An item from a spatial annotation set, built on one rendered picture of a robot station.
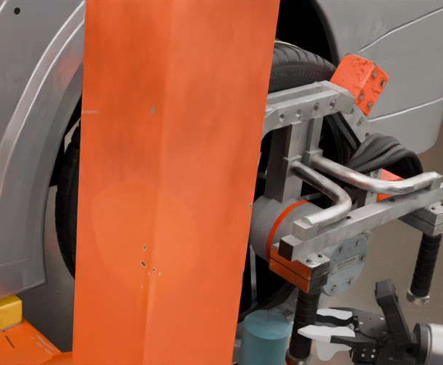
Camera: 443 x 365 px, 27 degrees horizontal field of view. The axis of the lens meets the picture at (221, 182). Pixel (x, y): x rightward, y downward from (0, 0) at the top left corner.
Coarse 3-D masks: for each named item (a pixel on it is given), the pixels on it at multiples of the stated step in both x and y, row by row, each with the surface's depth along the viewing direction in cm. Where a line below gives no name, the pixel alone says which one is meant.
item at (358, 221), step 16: (416, 192) 165; (432, 192) 167; (368, 208) 158; (384, 208) 158; (400, 208) 161; (416, 208) 165; (336, 224) 151; (352, 224) 152; (368, 224) 156; (288, 240) 144; (320, 240) 148; (336, 240) 151; (288, 256) 144
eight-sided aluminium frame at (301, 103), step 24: (288, 96) 165; (312, 96) 164; (336, 96) 167; (264, 120) 156; (288, 120) 160; (336, 120) 178; (360, 120) 176; (360, 192) 189; (288, 312) 192; (240, 336) 185
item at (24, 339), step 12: (24, 324) 167; (0, 336) 163; (12, 336) 164; (24, 336) 164; (36, 336) 164; (0, 348) 160; (12, 348) 161; (24, 348) 161; (36, 348) 161; (48, 348) 162; (0, 360) 157; (12, 360) 158; (24, 360) 158; (36, 360) 158; (48, 360) 156; (60, 360) 151
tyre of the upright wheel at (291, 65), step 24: (288, 48) 170; (288, 72) 168; (312, 72) 173; (72, 144) 168; (72, 168) 167; (72, 192) 167; (72, 216) 168; (72, 240) 170; (72, 264) 176; (288, 288) 198
